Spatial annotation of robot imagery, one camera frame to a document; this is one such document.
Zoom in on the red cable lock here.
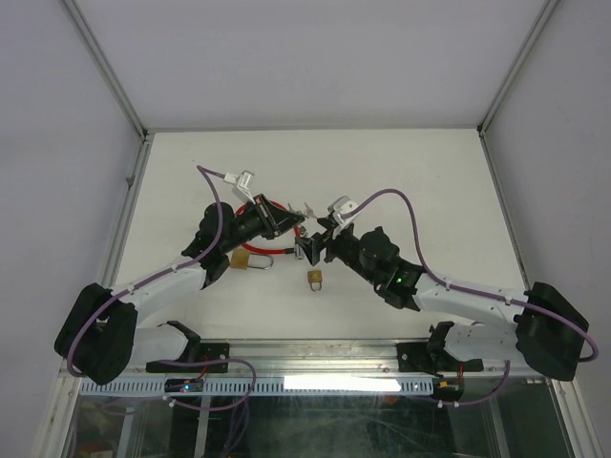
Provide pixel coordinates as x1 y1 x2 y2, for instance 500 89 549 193
242 224 304 257

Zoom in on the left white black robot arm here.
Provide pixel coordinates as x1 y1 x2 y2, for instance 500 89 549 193
53 195 306 385

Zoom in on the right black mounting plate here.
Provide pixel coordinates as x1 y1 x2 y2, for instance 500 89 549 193
395 342 484 376

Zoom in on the large brass padlock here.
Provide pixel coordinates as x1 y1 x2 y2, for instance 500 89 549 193
229 249 274 270

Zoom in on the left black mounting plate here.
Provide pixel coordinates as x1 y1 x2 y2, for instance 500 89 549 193
145 342 230 374

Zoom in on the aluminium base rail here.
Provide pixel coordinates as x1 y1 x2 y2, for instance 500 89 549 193
57 337 574 381

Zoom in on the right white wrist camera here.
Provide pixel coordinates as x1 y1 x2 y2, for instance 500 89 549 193
327 196 358 239

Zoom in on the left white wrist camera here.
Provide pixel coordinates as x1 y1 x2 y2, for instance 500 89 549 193
222 170 254 202

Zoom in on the silver key bunch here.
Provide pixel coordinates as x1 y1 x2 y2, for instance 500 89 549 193
287 203 318 224

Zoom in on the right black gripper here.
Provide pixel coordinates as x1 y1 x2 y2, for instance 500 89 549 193
295 218 380 286

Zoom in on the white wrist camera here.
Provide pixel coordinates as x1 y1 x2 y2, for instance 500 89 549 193
327 196 358 239
222 170 254 202

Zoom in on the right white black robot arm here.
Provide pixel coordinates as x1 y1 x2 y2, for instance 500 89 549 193
296 219 589 382

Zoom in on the white slotted cable duct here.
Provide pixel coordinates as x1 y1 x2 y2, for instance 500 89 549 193
80 375 433 398

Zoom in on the black mounting plate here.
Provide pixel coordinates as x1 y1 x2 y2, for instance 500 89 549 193
395 342 484 376
145 342 230 374

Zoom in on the small brass padlock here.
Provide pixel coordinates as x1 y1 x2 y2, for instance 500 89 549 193
307 269 323 293

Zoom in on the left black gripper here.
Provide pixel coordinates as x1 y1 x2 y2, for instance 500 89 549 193
221 194 305 254

